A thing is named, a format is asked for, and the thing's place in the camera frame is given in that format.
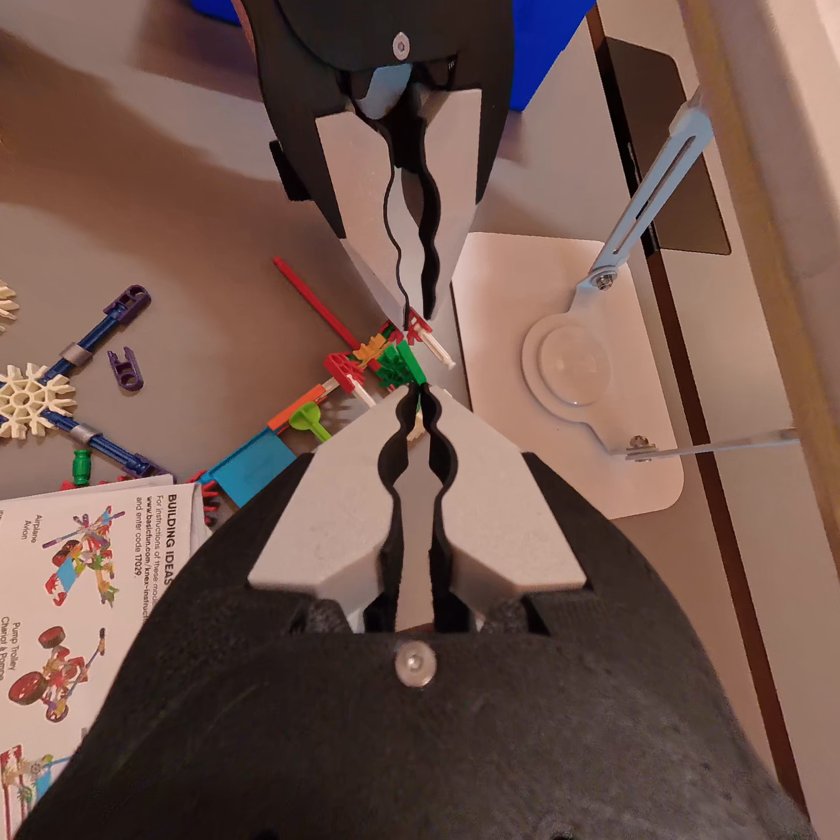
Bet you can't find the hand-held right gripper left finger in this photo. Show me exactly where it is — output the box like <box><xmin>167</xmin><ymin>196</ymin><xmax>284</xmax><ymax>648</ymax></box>
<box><xmin>247</xmin><ymin>384</ymin><xmax>421</xmax><ymax>634</ymax></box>

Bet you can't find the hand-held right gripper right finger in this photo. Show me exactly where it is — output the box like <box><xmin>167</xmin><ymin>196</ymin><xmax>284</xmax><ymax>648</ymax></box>
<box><xmin>420</xmin><ymin>384</ymin><xmax>588</xmax><ymax>634</ymax></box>

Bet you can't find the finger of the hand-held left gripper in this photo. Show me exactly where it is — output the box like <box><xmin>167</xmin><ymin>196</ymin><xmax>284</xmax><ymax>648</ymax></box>
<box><xmin>406</xmin><ymin>87</ymin><xmax>483</xmax><ymax>320</ymax></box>
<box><xmin>315</xmin><ymin>110</ymin><xmax>411</xmax><ymax>329</ymax></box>

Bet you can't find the colourful toy construction model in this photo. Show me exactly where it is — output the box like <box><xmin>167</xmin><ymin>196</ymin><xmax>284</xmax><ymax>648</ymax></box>
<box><xmin>190</xmin><ymin>256</ymin><xmax>457</xmax><ymax>529</ymax></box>

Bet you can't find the blue storage bin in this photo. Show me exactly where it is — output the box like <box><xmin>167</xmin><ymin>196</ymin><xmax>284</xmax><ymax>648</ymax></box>
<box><xmin>190</xmin><ymin>0</ymin><xmax>598</xmax><ymax>112</ymax></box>

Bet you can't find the green toy connector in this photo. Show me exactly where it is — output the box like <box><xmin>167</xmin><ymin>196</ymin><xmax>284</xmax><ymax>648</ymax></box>
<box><xmin>376</xmin><ymin>343</ymin><xmax>427</xmax><ymax>393</ymax></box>

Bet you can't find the white metal stand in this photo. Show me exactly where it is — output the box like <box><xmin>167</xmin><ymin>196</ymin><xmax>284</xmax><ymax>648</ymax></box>
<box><xmin>451</xmin><ymin>0</ymin><xmax>840</xmax><ymax>519</ymax></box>

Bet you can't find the purple toy connector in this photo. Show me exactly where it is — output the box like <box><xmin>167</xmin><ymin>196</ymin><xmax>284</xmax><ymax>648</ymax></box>
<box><xmin>107</xmin><ymin>346</ymin><xmax>144</xmax><ymax>393</ymax></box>

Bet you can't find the instruction booklet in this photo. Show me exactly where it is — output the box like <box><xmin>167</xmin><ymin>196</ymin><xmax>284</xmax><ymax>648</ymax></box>
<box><xmin>0</xmin><ymin>474</ymin><xmax>212</xmax><ymax>824</ymax></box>

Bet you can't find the blue rod snowflake assembly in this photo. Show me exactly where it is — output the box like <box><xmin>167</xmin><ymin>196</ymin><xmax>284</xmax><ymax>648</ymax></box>
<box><xmin>0</xmin><ymin>279</ymin><xmax>175</xmax><ymax>483</ymax></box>

